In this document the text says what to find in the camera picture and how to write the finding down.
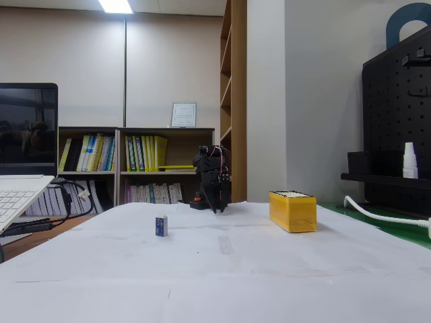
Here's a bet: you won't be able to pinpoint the ceiling light panel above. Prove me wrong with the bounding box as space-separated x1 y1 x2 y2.
97 0 134 15

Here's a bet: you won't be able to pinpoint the wide yellow binder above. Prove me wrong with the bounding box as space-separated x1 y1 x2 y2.
154 135 168 172

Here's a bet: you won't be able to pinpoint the black pegboard shelf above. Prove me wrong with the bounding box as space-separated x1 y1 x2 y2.
340 172 431 192

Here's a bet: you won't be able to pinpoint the black pegboard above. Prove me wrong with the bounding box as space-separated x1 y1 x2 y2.
362 25 431 217

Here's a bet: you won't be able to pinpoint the framed white certificate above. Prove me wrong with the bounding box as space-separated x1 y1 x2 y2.
170 102 199 129

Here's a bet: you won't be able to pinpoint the low wooden bookshelf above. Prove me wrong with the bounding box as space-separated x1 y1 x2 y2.
115 127 216 207
57 126 119 216

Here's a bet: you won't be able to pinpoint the flat yellow folder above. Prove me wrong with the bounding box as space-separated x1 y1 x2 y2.
157 164 197 172

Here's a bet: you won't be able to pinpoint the blue arch sign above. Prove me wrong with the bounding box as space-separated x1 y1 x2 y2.
385 2 431 50

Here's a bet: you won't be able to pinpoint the black laptop cables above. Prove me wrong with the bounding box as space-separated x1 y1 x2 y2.
0 178 96 240

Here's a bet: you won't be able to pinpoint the tall wooden bookshelf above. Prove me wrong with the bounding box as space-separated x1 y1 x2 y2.
219 0 248 204

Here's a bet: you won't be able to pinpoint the red white servo wire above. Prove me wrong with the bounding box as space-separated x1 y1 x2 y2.
215 146 226 177

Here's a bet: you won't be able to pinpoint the black cup holder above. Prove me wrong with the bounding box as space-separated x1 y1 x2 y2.
347 151 372 176

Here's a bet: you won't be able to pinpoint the green desk mat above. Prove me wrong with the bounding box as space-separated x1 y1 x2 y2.
316 201 431 252

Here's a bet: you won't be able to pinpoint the yellow rectangular box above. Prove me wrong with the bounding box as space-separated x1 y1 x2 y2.
268 190 318 234

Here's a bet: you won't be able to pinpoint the small white bottle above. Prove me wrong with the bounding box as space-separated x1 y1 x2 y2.
402 141 420 180

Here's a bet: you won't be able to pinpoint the white paper table cover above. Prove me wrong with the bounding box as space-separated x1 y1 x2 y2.
0 201 431 323

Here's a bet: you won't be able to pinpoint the small blue block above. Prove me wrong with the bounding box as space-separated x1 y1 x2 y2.
155 215 170 238

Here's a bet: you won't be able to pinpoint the thick white power cable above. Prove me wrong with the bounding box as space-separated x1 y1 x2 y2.
343 195 431 227

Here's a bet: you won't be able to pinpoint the orange black table clamp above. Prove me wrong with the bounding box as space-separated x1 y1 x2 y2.
189 190 205 211

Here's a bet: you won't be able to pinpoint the white laptop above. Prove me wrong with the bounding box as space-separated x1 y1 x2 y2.
0 83 59 237

